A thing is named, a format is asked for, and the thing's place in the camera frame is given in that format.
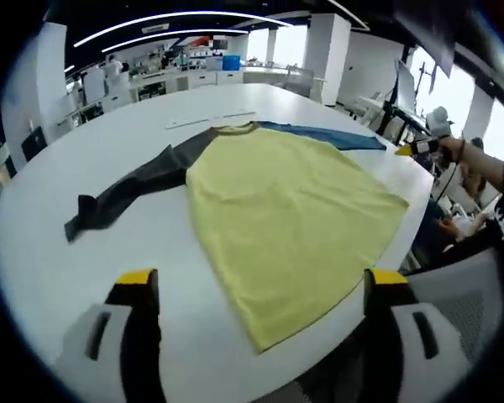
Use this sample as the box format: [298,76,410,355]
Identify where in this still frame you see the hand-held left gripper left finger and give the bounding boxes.
[52,267,169,403]

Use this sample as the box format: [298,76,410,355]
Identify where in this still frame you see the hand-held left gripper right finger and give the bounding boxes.
[339,268,474,403]

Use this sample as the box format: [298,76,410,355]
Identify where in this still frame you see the yellow garment grey blue sleeves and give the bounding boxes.
[64,120,411,355]

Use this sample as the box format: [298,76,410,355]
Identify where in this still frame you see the person's right hand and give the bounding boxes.
[438,136,467,163]

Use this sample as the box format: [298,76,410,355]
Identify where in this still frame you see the white board on stand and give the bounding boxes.
[396,59,417,113]

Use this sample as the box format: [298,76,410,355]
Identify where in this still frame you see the white side desk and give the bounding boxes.
[356,95,394,123]

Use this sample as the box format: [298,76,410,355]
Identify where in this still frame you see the grey fabric chair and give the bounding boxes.
[405,247,504,366]

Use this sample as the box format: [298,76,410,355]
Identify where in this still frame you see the dark hanging ceiling panel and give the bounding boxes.
[392,0,457,79]

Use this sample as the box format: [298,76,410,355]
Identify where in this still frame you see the white square pillar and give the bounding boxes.
[2,20,68,165]
[304,12,353,106]

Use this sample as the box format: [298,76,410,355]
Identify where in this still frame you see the grey mesh office chair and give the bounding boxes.
[283,66,315,97]

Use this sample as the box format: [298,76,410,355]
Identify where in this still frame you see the white ceiling light strip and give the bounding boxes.
[101,28,251,54]
[73,11,295,47]
[327,0,370,30]

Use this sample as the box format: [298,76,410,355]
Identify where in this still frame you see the white table outlet strip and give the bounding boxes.
[164,109,255,130]

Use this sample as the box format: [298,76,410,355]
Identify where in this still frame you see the white counter cabinets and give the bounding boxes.
[128,69,244,100]

